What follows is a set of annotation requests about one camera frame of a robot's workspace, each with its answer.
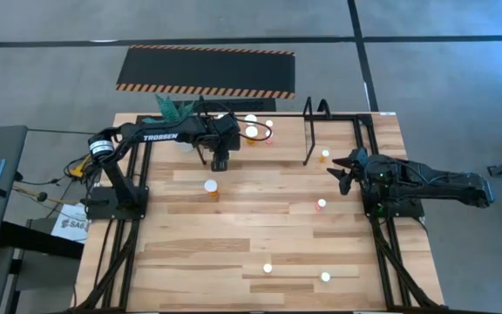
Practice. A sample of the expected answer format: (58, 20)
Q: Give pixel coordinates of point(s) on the black side table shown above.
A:
(37, 240)

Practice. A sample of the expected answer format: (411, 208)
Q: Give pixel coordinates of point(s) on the black round knob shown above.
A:
(42, 196)

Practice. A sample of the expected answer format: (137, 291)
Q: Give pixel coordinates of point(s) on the black curved hook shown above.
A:
(324, 109)

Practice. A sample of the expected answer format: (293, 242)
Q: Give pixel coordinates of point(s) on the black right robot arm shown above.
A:
(442, 183)

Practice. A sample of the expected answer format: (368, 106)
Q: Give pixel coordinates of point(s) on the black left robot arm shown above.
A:
(159, 136)

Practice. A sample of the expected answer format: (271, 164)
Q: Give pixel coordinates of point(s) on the small orange pill bottle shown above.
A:
(325, 153)
(267, 268)

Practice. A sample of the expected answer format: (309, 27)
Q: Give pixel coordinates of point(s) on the potted snake plant white pot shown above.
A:
(168, 109)

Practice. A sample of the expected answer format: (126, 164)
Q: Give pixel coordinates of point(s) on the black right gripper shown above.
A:
(357, 170)

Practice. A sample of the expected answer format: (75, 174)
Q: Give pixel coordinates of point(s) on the white printed paper sheet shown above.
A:
(70, 227)

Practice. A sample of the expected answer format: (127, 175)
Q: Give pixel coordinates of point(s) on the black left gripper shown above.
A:
(222, 135)

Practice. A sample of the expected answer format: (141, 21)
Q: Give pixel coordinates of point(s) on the large orange pill bottle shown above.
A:
(210, 186)
(250, 118)
(251, 131)

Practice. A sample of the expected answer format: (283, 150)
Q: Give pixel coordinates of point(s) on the black hazard-striped floor mat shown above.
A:
(203, 70)

